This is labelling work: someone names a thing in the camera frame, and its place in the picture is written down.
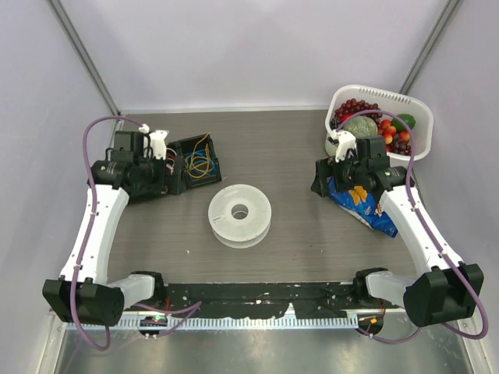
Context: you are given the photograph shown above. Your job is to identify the blue chips bag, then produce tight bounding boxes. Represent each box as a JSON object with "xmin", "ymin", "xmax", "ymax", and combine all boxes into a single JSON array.
[{"xmin": 328, "ymin": 178, "xmax": 398, "ymax": 238}]

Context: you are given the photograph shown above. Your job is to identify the red strawberry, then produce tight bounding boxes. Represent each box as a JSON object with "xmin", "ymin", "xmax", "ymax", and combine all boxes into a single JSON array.
[{"xmin": 341, "ymin": 114, "xmax": 353, "ymax": 123}]

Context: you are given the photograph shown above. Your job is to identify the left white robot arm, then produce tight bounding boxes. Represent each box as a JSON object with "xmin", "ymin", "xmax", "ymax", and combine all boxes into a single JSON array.
[{"xmin": 42, "ymin": 130, "xmax": 171, "ymax": 327}]

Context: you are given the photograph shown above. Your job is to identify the yellow cable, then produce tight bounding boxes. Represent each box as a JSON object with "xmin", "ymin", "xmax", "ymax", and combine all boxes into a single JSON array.
[{"xmin": 185, "ymin": 134, "xmax": 215, "ymax": 180}]

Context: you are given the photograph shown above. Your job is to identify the white plastic spool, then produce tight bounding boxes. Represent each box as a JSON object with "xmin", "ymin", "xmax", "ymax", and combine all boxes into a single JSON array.
[{"xmin": 207, "ymin": 184, "xmax": 272, "ymax": 249}]

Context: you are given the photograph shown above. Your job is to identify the dark purple grape bunch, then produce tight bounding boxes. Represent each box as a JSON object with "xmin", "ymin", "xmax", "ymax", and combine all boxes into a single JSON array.
[{"xmin": 387, "ymin": 133, "xmax": 412, "ymax": 156}]

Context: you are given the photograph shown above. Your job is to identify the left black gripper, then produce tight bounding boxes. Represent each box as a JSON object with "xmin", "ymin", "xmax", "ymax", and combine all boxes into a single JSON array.
[{"xmin": 134, "ymin": 151, "xmax": 185, "ymax": 195}]

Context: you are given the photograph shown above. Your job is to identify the black compartment cable box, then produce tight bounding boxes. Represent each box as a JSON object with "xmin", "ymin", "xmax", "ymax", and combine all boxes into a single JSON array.
[{"xmin": 177, "ymin": 132, "xmax": 221, "ymax": 191}]

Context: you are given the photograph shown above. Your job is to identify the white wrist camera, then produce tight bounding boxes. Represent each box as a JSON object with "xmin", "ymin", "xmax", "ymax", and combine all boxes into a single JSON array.
[
  {"xmin": 324, "ymin": 129, "xmax": 356, "ymax": 162},
  {"xmin": 139, "ymin": 123, "xmax": 169, "ymax": 160}
]

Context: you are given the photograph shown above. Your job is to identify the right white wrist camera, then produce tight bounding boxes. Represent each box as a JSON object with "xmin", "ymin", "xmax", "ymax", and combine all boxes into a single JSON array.
[{"xmin": 324, "ymin": 129, "xmax": 356, "ymax": 162}]

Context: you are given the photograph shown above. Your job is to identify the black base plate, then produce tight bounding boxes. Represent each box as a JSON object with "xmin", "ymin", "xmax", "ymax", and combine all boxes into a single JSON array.
[{"xmin": 120, "ymin": 282, "xmax": 401, "ymax": 319}]

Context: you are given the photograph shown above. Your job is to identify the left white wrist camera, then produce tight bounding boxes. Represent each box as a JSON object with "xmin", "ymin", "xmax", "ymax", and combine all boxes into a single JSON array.
[{"xmin": 139, "ymin": 123, "xmax": 169, "ymax": 160}]

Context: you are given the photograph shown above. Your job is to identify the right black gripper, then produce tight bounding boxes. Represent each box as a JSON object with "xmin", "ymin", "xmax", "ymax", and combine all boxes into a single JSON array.
[{"xmin": 311, "ymin": 149, "xmax": 368, "ymax": 197}]

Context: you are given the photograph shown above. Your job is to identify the white slotted cable duct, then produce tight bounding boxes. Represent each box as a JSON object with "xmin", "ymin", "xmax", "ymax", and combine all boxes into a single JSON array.
[{"xmin": 68, "ymin": 314, "xmax": 359, "ymax": 331}]

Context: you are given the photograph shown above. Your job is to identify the aluminium frame post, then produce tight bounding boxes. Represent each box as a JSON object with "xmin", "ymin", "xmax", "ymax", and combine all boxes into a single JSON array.
[
  {"xmin": 398, "ymin": 0, "xmax": 464, "ymax": 95},
  {"xmin": 47, "ymin": 0, "xmax": 120, "ymax": 115}
]

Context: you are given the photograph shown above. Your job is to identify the right aluminium frame post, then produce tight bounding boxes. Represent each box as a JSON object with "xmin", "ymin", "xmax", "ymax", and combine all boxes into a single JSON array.
[{"xmin": 398, "ymin": 0, "xmax": 464, "ymax": 95}]

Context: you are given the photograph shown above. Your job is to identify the red yellow peach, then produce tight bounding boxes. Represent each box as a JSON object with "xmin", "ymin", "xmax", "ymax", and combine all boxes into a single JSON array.
[{"xmin": 399, "ymin": 131, "xmax": 411, "ymax": 143}]

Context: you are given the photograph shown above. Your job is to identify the blue cable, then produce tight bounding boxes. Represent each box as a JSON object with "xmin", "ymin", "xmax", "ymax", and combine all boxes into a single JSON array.
[{"xmin": 184, "ymin": 150, "xmax": 216, "ymax": 177}]

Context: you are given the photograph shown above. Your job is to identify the left aluminium frame post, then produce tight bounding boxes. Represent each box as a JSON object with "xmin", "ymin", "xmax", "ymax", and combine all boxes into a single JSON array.
[{"xmin": 47, "ymin": 0, "xmax": 120, "ymax": 115}]

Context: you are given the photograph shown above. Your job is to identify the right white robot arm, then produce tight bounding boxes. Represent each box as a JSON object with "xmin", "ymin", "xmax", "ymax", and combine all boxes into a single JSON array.
[{"xmin": 311, "ymin": 130, "xmax": 484, "ymax": 327}]

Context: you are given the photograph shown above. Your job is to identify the green melon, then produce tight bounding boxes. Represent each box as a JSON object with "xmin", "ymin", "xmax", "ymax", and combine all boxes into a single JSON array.
[{"xmin": 342, "ymin": 116, "xmax": 378, "ymax": 138}]

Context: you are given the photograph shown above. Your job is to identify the white plastic basket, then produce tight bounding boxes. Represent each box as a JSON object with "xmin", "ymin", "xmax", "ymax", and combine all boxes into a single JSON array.
[{"xmin": 324, "ymin": 84, "xmax": 434, "ymax": 161}]

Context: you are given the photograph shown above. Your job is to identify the dark red grape bunch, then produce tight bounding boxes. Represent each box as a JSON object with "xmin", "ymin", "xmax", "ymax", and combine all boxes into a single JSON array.
[{"xmin": 334, "ymin": 98, "xmax": 380, "ymax": 121}]

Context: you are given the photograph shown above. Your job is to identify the green lime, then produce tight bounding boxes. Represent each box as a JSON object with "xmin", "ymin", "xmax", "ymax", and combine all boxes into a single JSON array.
[{"xmin": 391, "ymin": 114, "xmax": 416, "ymax": 132}]

